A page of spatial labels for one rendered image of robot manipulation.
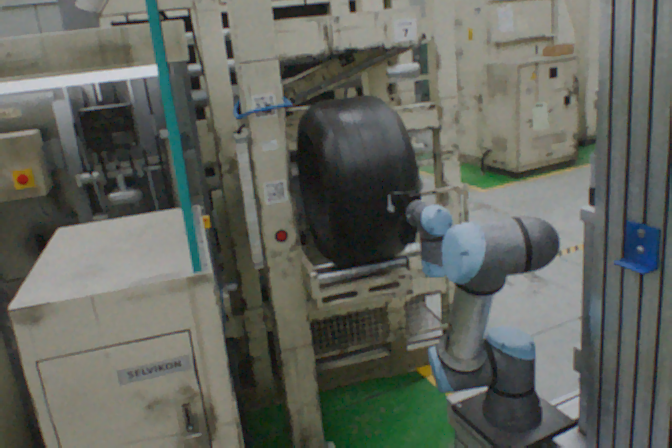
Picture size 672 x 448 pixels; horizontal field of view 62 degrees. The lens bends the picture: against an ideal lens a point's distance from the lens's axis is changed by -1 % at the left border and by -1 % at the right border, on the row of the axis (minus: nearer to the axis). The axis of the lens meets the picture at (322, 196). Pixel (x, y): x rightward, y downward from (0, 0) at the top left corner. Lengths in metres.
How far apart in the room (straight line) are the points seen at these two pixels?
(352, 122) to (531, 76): 4.72
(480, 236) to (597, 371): 0.55
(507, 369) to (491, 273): 0.40
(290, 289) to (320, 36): 0.93
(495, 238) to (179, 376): 0.72
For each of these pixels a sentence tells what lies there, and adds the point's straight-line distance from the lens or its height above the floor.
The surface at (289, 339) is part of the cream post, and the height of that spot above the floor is 0.66.
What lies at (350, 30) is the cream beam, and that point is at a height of 1.72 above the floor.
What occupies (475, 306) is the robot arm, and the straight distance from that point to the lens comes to 1.26.
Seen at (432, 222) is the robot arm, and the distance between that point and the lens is 1.48.
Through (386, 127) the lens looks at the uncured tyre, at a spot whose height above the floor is 1.40.
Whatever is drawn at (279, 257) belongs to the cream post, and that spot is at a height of 0.98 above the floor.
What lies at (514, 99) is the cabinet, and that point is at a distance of 6.37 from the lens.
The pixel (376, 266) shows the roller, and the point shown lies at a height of 0.91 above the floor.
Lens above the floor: 1.71
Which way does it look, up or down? 16 degrees down
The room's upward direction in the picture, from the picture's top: 6 degrees counter-clockwise
